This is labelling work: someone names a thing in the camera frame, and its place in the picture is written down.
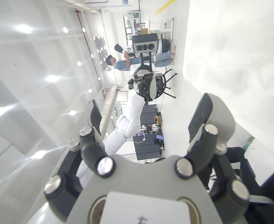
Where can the black swivel chair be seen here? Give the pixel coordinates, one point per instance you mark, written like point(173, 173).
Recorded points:
point(168, 87)

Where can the small brown carton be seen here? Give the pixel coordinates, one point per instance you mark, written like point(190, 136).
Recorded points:
point(158, 120)

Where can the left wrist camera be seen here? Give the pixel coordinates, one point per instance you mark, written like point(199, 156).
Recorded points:
point(145, 44)

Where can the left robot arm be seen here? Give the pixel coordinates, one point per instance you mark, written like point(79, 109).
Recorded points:
point(131, 120)

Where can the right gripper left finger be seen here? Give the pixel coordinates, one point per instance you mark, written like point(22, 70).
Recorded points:
point(90, 149)

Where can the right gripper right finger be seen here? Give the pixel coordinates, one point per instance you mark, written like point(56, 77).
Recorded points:
point(204, 148)

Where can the white desk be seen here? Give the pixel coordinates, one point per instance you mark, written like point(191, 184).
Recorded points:
point(161, 30)

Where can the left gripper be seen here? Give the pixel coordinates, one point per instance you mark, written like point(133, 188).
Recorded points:
point(134, 81)

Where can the person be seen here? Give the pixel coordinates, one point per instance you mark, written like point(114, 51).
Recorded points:
point(121, 48)
point(137, 62)

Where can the dark partition desk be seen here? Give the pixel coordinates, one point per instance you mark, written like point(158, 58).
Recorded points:
point(148, 148)

